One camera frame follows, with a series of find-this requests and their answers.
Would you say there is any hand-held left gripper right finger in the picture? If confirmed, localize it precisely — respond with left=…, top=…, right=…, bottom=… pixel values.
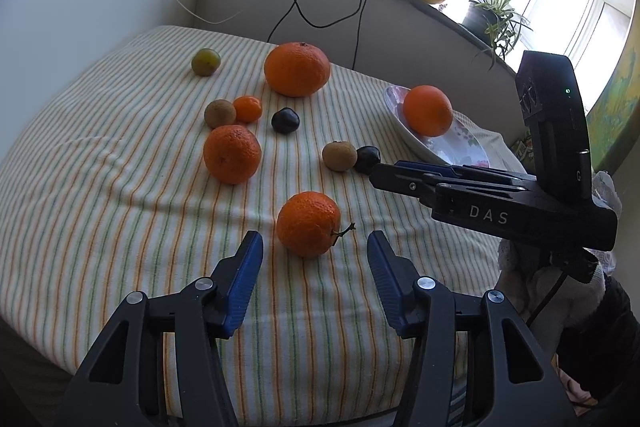
left=366, top=230, right=581, bottom=427

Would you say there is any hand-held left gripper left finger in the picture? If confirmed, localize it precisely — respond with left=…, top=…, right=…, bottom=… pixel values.
left=55, top=230, right=264, bottom=427

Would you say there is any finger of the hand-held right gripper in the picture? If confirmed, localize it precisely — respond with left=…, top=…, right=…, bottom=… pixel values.
left=392, top=161, right=538, bottom=185
left=368, top=163, right=453, bottom=208

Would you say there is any white floral bowl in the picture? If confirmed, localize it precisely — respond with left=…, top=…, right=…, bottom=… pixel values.
left=383, top=85, right=491, bottom=168

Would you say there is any dark purple plum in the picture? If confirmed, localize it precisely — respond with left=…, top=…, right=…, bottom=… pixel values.
left=354, top=146, right=382, bottom=174
left=271, top=107, right=301, bottom=135

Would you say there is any round orange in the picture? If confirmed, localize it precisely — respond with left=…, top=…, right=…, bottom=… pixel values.
left=403, top=85, right=454, bottom=138

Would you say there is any brown kiwi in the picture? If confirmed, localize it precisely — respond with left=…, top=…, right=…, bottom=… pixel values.
left=322, top=140, right=358, bottom=172
left=204, top=99, right=237, bottom=129

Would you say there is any orange with stem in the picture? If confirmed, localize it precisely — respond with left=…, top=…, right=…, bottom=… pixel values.
left=276, top=191, right=357, bottom=258

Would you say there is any bumpy orange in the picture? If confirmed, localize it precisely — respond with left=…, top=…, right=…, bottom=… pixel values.
left=203, top=125, right=263, bottom=185

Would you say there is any large orange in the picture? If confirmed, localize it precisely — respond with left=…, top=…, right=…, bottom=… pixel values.
left=264, top=42, right=331, bottom=98

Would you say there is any small tangerine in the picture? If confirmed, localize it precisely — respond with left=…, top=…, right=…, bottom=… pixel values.
left=233, top=95, right=263, bottom=124

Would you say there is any green plum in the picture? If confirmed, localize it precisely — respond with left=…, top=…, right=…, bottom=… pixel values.
left=191, top=48, right=222, bottom=77

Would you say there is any person's right forearm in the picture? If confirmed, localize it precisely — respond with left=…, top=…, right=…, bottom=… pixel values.
left=497, top=169, right=623, bottom=343

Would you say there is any green packet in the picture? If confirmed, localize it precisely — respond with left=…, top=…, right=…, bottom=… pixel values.
left=510, top=134, right=536, bottom=168

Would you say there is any yellow green painting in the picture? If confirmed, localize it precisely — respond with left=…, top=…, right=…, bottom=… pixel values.
left=585, top=22, right=640, bottom=172

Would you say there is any striped cloth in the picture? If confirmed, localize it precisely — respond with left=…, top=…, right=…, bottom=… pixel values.
left=0, top=25, right=526, bottom=425

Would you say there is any potted plant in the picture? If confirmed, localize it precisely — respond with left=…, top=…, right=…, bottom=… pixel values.
left=452, top=0, right=533, bottom=70

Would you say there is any dark clothing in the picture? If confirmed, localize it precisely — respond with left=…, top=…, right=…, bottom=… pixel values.
left=555, top=274, right=640, bottom=413

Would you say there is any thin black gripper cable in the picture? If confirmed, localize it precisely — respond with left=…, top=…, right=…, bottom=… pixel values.
left=525, top=257, right=571, bottom=325

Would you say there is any straight black cable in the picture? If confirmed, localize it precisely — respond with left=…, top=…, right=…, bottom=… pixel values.
left=352, top=0, right=371, bottom=70

